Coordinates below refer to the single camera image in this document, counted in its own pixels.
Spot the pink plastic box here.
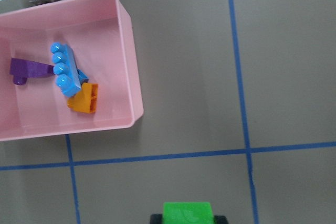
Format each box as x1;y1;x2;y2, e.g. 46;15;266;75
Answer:
1;0;144;141

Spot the orange block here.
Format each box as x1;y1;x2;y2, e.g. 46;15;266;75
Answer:
67;82;98;114

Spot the green block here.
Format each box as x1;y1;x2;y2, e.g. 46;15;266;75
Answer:
162;202;214;224

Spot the purple block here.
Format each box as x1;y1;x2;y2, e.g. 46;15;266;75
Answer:
9;58;54;86

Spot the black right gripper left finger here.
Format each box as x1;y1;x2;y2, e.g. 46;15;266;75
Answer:
150;214;163;224

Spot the long blue four-stud block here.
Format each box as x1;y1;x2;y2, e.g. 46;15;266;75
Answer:
50;42;81;98

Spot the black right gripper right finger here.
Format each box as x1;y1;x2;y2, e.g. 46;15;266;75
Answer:
214;215;228;224

